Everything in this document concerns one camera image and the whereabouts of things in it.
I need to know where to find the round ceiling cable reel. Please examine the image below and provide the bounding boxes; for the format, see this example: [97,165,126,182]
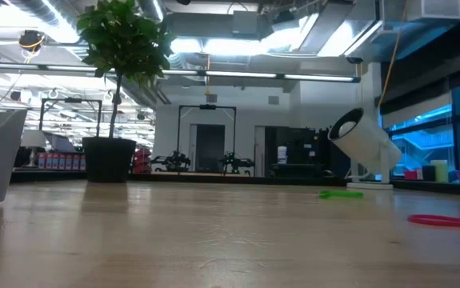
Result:
[17,29,44,52]

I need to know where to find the row of red boxes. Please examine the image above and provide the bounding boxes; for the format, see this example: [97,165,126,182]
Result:
[36,151,87,171]

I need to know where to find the red stacked crates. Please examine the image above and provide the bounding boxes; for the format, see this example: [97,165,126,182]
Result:
[132,147,154,174]

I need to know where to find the yellow hanging cable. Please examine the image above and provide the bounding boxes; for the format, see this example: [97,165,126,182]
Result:
[376,0,410,110]

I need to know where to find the long ceiling light bar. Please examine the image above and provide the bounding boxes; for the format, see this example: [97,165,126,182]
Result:
[0,61,362,84]

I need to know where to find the white spotlight lamp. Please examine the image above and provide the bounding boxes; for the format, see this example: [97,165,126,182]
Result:
[327,106,404,191]

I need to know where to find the green plant in black pot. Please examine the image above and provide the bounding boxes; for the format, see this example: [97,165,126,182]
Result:
[75,0,177,184]

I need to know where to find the black cabinet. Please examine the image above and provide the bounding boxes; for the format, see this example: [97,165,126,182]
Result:
[263,126,349,178]

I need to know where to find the tall black frame station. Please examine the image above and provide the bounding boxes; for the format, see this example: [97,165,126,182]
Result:
[176,104,238,176]

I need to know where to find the long red rubber band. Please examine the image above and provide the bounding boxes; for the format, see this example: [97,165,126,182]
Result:
[406,214,460,230]

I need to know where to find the grey door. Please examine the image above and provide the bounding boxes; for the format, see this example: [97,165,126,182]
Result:
[189,122,227,174]

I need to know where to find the white table lamp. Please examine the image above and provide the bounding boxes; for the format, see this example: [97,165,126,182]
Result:
[19,128,48,167]

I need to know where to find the green rubber band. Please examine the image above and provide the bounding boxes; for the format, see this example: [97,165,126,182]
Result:
[318,190,365,200]

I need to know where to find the yellow-green cup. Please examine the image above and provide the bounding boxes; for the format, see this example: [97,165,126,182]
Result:
[430,159,450,184]

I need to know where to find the grey open laptop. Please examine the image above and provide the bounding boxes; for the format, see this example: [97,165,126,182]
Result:
[40,130,78,154]

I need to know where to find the black cup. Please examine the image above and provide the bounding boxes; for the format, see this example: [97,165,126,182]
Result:
[421,164,437,182]

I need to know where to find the white plastic tub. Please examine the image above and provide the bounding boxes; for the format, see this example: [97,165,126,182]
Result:
[276,145,290,165]

